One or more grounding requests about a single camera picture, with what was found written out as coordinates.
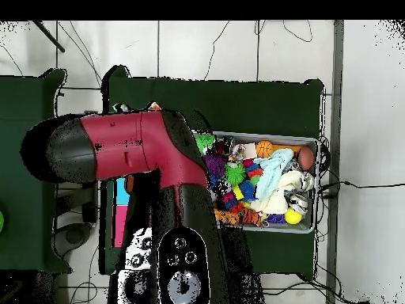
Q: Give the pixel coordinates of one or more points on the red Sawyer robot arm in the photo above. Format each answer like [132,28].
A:
[126,145]

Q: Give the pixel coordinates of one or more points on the wooden box with three holes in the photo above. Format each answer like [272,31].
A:
[121,221]

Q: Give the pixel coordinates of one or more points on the shallow mesh toy bin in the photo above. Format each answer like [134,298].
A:
[284,226]

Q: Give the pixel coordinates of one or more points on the purple spiky ball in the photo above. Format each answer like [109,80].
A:
[215,164]

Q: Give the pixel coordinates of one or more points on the orange toy basketball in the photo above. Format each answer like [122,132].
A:
[264,148]

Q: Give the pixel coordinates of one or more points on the light blue cloth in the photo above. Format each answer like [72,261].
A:
[272,172]

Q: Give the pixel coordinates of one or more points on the dark green tablecloth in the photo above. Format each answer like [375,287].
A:
[237,101]

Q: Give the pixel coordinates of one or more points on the cream knitted cloth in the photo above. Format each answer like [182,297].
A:
[281,196]

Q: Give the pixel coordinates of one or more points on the yellow tennis ball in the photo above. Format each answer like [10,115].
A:
[293,216]

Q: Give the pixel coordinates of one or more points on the brown toy football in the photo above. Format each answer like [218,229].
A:
[305,158]

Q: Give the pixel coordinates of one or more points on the black upright bar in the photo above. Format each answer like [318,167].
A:
[91,202]

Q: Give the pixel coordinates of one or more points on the grey floor base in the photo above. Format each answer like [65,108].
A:
[74,237]

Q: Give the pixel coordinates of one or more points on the green cloth side table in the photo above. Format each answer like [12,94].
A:
[19,95]

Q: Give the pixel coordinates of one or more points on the black rod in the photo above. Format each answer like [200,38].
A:
[49,36]

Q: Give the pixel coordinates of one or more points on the green disc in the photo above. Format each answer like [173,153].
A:
[1,221]

